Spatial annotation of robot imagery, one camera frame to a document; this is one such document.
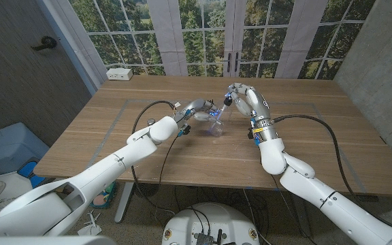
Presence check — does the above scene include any black door handle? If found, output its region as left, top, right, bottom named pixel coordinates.
left=31, top=35, right=58, bottom=52

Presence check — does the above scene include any white toy airplane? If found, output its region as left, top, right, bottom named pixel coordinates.
left=77, top=210, right=102, bottom=236

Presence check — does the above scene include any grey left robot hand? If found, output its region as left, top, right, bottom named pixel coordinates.
left=184, top=98, right=224, bottom=124

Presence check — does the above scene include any white table leg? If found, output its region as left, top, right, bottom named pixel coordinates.
left=114, top=182, right=135, bottom=224
left=294, top=200, right=312, bottom=238

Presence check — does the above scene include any thin black left wrist cable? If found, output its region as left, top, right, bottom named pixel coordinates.
left=157, top=133, right=182, bottom=186

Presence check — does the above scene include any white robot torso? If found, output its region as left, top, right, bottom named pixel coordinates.
left=161, top=202, right=261, bottom=245

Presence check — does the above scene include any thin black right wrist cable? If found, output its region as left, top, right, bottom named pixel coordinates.
left=269, top=174, right=319, bottom=245

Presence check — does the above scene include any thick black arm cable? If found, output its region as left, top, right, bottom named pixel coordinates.
left=271, top=114, right=392, bottom=235
left=130, top=99, right=178, bottom=216

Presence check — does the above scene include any white floor mat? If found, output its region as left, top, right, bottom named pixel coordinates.
left=0, top=171, right=46, bottom=221

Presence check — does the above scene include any printed window backdrop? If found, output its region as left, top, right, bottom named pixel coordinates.
left=48, top=0, right=377, bottom=81

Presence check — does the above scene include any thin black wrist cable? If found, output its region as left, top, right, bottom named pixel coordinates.
left=157, top=133, right=182, bottom=186
left=269, top=174, right=319, bottom=245

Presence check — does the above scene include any clear plastic spray bottle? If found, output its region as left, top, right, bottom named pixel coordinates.
left=206, top=100, right=233, bottom=137

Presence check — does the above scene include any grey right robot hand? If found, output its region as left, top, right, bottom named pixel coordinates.
left=226, top=82, right=272, bottom=120

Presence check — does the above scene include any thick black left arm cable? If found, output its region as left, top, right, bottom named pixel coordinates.
left=130, top=99, right=178, bottom=216

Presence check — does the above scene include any teal toy basket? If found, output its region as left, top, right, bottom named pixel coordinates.
left=90, top=182, right=117, bottom=209

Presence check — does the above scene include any blue storage bin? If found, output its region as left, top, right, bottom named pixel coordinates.
left=0, top=122, right=50, bottom=178

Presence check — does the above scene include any dark round slatted disc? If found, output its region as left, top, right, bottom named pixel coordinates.
left=134, top=183, right=161, bottom=199

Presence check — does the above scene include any dark wooden door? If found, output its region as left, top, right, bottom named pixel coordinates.
left=0, top=0, right=93, bottom=146

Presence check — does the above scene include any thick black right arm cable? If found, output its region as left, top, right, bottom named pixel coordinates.
left=271, top=114, right=392, bottom=235

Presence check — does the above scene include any grey sneaker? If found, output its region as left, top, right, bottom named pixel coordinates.
left=0, top=196, right=22, bottom=221

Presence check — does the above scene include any black spray nozzle with tube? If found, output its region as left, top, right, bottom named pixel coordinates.
left=211, top=95, right=234, bottom=129

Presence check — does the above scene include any white power strip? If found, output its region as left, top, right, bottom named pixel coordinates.
left=106, top=67, right=134, bottom=82

